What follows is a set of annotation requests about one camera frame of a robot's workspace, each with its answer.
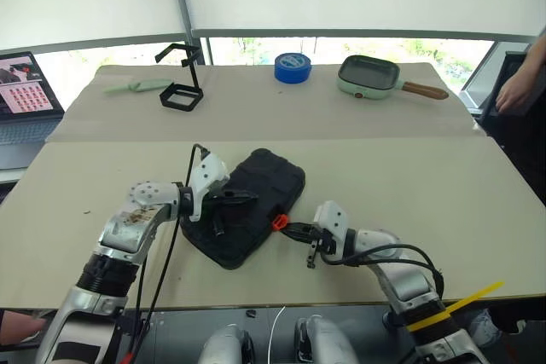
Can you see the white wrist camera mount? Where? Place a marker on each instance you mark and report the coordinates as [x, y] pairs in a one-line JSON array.
[[207, 174], [335, 219]]

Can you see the yellow zip tie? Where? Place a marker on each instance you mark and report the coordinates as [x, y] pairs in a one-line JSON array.
[[469, 297]]

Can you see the black zippered case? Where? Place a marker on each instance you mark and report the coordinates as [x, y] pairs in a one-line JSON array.
[[264, 176]]

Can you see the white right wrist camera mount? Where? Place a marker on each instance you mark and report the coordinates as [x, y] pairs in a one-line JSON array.
[[335, 219]]

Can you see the blue tape roll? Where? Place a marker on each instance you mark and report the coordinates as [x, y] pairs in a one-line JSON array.
[[292, 74]]

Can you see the grey laptop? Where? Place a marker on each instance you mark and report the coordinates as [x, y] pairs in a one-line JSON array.
[[475, 95]]

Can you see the open laptop with pink screen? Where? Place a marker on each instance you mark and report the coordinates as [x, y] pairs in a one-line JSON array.
[[21, 87]]

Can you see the silver black rounded shape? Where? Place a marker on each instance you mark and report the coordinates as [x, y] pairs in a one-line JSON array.
[[224, 344], [324, 340]]

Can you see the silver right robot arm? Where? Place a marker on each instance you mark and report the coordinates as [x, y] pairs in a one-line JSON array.
[[409, 283]]

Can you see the green electric frying pan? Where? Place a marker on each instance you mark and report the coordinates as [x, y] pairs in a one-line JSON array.
[[367, 87]]

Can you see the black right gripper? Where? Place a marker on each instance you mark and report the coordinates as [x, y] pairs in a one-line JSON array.
[[324, 239]]

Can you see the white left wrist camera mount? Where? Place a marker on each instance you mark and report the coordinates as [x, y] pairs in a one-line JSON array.
[[207, 174]]

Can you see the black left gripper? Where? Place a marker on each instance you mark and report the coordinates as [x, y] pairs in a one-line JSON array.
[[216, 202]]

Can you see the bystander's forearm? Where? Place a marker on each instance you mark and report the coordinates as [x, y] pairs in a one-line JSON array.
[[533, 65]]

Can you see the pale green utensil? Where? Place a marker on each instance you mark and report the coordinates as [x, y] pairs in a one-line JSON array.
[[145, 84]]

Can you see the orange case latch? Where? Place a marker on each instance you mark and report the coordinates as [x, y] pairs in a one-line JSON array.
[[279, 222]]

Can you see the bystander's bare hand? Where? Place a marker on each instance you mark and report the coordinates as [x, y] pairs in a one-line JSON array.
[[516, 95]]

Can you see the bare skin-coloured limb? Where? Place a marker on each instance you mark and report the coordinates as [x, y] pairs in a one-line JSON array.
[[21, 325]]

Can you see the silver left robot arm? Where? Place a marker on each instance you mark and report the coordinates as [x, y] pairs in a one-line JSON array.
[[128, 227]]

